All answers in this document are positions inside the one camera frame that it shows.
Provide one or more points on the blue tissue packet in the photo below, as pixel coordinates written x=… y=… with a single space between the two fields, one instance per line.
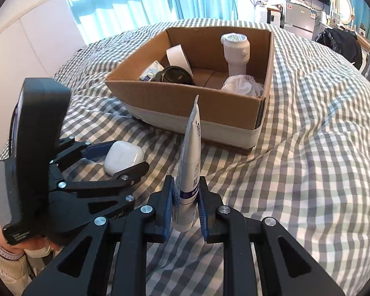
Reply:
x=151 y=72

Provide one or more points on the black round object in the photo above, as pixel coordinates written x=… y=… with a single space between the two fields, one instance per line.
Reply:
x=172 y=75

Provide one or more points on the white plastic bottle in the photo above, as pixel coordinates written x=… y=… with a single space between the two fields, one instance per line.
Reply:
x=237 y=58

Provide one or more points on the person's left forearm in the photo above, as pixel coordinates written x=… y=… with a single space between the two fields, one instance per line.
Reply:
x=6 y=268

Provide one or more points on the white headboard panel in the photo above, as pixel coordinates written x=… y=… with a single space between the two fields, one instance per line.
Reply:
x=27 y=52

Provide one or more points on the white earbuds case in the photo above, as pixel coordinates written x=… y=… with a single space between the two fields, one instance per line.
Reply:
x=123 y=155

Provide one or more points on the white toothpaste tube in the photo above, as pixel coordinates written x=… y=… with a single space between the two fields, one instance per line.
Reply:
x=189 y=160

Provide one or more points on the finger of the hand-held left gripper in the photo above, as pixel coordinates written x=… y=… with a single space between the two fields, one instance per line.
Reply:
x=132 y=171
x=95 y=149

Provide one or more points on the person's left hand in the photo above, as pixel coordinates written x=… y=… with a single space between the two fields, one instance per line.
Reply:
x=40 y=249

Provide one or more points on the oval white mirror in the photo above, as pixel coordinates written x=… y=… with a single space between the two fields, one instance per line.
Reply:
x=342 y=6

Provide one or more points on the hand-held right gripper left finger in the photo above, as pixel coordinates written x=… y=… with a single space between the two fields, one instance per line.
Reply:
x=169 y=203

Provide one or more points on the brown cardboard box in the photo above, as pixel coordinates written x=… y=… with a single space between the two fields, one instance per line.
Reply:
x=157 y=95

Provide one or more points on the narrow teal curtain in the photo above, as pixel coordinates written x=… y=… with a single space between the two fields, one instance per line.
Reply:
x=367 y=26

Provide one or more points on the silver fridge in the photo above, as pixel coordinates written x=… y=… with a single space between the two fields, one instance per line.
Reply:
x=299 y=18

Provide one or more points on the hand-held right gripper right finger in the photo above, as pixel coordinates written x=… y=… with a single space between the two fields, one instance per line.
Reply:
x=203 y=209

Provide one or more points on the white storage cabinet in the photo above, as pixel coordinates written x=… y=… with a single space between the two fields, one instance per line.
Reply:
x=266 y=15

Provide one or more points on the grey suitcase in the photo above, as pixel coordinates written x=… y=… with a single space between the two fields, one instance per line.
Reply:
x=368 y=64

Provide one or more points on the white tape roll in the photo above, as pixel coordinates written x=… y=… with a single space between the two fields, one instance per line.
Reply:
x=177 y=57

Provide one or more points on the grey checked blanket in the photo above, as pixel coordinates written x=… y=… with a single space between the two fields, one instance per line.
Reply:
x=311 y=160

